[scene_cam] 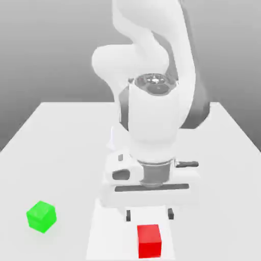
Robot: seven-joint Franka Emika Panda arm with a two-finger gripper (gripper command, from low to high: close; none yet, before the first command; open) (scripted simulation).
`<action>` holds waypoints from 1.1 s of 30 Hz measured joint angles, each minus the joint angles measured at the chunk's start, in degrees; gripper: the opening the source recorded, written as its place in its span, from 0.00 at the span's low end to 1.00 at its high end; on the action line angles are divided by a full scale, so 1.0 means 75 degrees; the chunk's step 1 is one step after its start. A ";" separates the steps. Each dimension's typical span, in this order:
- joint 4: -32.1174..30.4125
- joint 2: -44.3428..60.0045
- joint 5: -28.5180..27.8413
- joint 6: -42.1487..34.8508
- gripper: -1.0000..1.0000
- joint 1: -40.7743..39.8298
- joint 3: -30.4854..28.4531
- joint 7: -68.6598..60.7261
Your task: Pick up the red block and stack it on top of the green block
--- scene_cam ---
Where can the small red cube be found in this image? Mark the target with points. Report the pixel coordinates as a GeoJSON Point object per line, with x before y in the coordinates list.
{"type": "Point", "coordinates": [149, 241]}

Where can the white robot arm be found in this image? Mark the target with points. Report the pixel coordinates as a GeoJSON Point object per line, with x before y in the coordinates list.
{"type": "Point", "coordinates": [150, 114]}

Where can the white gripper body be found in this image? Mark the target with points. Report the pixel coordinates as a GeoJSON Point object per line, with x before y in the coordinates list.
{"type": "Point", "coordinates": [150, 194]}

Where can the small green cube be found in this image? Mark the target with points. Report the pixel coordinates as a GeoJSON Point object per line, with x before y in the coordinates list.
{"type": "Point", "coordinates": [41, 216]}

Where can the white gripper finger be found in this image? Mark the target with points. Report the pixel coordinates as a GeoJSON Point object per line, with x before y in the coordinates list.
{"type": "Point", "coordinates": [128, 215]}
{"type": "Point", "coordinates": [170, 214]}

